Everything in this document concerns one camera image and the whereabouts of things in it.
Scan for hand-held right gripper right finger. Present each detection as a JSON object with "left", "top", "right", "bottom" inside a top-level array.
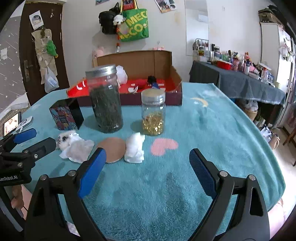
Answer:
[{"left": 189, "top": 148, "right": 270, "bottom": 241}]

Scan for grey starry wall cloth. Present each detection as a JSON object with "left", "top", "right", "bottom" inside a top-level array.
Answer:
[{"left": 0, "top": 25, "right": 29, "bottom": 121}]

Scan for large glass jar dried leaves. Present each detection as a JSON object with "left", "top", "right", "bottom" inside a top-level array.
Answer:
[{"left": 85, "top": 64, "right": 124, "bottom": 133}]

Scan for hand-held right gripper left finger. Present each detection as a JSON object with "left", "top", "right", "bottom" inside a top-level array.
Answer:
[{"left": 24, "top": 148, "right": 107, "bottom": 241}]

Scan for green tote bag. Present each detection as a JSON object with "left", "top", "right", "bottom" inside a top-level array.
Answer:
[{"left": 117, "top": 0, "right": 149, "bottom": 42}]

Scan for phone with lit screen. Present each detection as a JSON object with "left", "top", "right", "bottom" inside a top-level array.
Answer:
[{"left": 2, "top": 112, "right": 22, "bottom": 137}]

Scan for door handle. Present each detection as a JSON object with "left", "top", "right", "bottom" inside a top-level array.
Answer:
[{"left": 23, "top": 60, "right": 31, "bottom": 81}]

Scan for dark suitcase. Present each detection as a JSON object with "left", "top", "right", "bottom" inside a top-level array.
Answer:
[{"left": 258, "top": 9, "right": 281, "bottom": 24}]

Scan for white plastic object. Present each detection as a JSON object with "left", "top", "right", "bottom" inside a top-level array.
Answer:
[{"left": 16, "top": 116, "right": 34, "bottom": 133}]

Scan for pink plush toy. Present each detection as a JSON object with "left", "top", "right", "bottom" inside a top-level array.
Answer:
[{"left": 92, "top": 46, "right": 104, "bottom": 58}]

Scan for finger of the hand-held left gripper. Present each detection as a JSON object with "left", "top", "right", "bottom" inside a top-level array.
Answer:
[
  {"left": 0, "top": 128, "right": 37, "bottom": 153},
  {"left": 0, "top": 137, "right": 57, "bottom": 167}
]

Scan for large wall photo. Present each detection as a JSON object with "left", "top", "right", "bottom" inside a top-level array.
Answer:
[{"left": 154, "top": 0, "right": 177, "bottom": 14}]

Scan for white crumpled cloth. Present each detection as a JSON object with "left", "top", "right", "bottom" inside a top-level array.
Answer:
[{"left": 124, "top": 133, "right": 146, "bottom": 164}]

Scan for dark printed box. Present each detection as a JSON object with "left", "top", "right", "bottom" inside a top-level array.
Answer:
[{"left": 49, "top": 98, "right": 84, "bottom": 131}]

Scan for green plush toy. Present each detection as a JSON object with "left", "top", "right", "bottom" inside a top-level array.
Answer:
[{"left": 46, "top": 40, "right": 58, "bottom": 57}]

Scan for dark wooden door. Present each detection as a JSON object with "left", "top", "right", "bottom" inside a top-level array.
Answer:
[{"left": 19, "top": 2, "right": 70, "bottom": 107}]

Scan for row of cosmetic bottles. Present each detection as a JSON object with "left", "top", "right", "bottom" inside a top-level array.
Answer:
[{"left": 192, "top": 38, "right": 275, "bottom": 84}]

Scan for paper shopping bag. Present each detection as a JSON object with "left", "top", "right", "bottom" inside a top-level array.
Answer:
[{"left": 260, "top": 126, "right": 280, "bottom": 150}]

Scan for white wardrobe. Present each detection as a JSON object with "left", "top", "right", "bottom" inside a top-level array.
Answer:
[{"left": 260, "top": 22, "right": 296, "bottom": 128}]

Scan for beige hanging organiser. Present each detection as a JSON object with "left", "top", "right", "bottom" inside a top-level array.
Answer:
[{"left": 31, "top": 28, "right": 58, "bottom": 85}]

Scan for white paper packet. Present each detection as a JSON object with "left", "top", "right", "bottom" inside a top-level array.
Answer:
[{"left": 60, "top": 139, "right": 95, "bottom": 163}]

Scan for black bag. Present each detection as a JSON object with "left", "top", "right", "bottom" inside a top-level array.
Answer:
[{"left": 99, "top": 2, "right": 121, "bottom": 35}]

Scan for photo on door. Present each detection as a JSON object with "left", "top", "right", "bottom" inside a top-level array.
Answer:
[{"left": 29, "top": 10, "right": 44, "bottom": 30}]

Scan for round cork coaster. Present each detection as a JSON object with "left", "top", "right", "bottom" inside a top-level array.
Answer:
[{"left": 96, "top": 137, "right": 126, "bottom": 164}]

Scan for person's left hand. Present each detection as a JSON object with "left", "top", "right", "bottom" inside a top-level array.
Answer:
[{"left": 10, "top": 184, "right": 25, "bottom": 210}]

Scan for table with grey cloth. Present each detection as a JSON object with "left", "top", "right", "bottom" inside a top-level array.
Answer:
[{"left": 189, "top": 60, "right": 286, "bottom": 109}]

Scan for red knitted sponge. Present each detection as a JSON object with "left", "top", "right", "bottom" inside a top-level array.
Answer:
[{"left": 132, "top": 79, "right": 149, "bottom": 90}]

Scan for cardboard box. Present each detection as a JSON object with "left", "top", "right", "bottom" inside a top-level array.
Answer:
[{"left": 67, "top": 50, "right": 183, "bottom": 107}]

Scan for red basin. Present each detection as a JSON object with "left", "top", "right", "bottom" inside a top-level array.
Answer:
[{"left": 216, "top": 60, "right": 232, "bottom": 70}]

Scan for teal fleece blanket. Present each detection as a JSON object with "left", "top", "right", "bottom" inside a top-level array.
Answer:
[{"left": 14, "top": 82, "right": 285, "bottom": 239}]

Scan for small jar gold capsules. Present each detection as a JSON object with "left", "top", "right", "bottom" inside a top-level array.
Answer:
[{"left": 141, "top": 89, "right": 166, "bottom": 136}]

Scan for cream crochet piece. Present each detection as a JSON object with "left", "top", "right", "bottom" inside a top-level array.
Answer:
[{"left": 56, "top": 130, "right": 80, "bottom": 150}]

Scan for clear plastic bag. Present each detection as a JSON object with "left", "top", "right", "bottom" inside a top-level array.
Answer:
[{"left": 44, "top": 66, "right": 59, "bottom": 93}]

